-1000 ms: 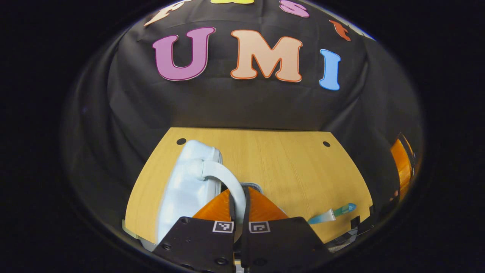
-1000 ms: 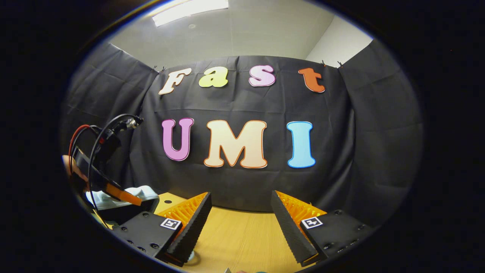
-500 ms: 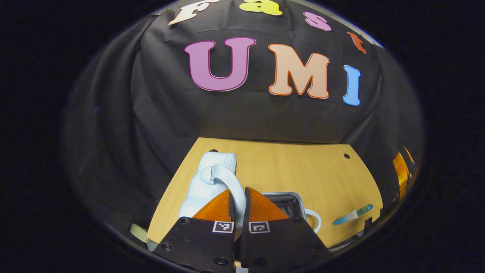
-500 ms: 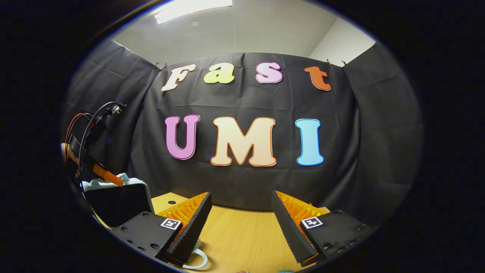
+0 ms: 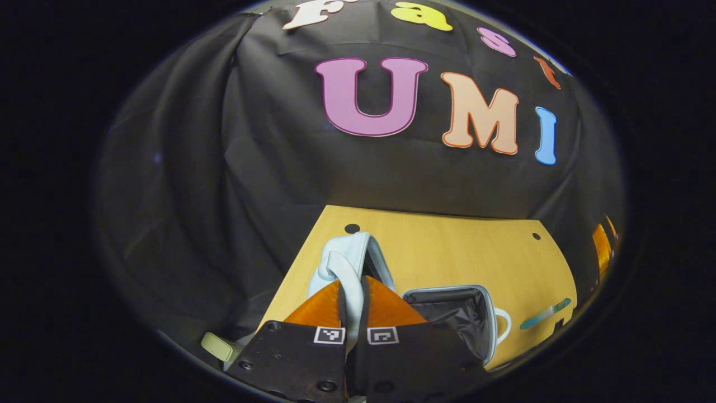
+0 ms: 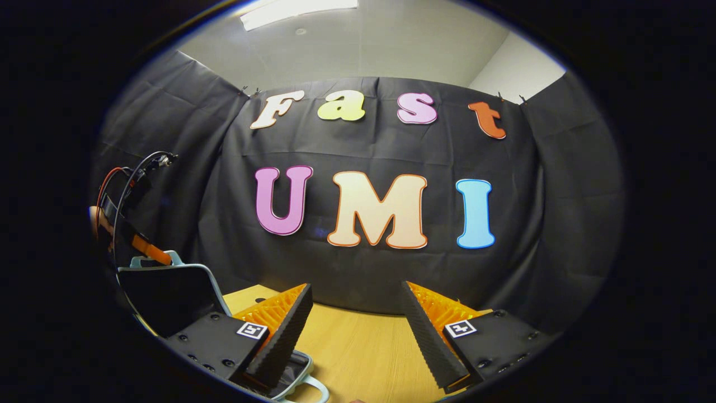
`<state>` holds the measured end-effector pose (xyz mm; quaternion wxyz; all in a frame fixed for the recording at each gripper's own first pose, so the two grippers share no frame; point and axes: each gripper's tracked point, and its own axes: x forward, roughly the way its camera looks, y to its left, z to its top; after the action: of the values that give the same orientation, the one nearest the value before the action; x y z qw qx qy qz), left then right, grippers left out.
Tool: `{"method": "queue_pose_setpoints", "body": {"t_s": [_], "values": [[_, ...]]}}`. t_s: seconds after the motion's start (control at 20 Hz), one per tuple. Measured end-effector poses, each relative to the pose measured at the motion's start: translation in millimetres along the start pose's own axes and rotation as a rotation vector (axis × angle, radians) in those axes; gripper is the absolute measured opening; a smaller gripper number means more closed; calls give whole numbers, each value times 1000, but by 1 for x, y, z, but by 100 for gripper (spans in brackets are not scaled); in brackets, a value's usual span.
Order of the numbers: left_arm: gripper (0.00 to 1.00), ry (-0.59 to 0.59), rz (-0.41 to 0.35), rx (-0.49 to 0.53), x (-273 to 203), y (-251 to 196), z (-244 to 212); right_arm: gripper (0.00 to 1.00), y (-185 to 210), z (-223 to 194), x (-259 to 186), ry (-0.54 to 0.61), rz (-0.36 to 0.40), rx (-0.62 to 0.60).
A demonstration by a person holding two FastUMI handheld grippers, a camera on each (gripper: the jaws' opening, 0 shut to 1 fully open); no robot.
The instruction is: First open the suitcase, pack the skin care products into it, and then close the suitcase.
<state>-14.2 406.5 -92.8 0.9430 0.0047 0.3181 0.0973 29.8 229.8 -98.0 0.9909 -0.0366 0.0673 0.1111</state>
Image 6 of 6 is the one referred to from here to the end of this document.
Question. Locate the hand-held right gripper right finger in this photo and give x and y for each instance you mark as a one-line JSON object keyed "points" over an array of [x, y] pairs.
{"points": [[430, 347]]}

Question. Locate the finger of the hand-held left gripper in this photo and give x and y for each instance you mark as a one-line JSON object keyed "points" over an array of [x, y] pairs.
{"points": [[151, 251]]}

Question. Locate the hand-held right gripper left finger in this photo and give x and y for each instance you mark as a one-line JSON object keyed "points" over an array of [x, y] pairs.
{"points": [[282, 341]]}

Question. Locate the black backdrop cloth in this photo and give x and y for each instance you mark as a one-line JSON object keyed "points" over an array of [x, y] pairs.
{"points": [[363, 274]]}

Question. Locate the ceiling light panel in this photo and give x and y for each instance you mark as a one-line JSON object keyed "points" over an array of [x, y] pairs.
{"points": [[296, 11]]}

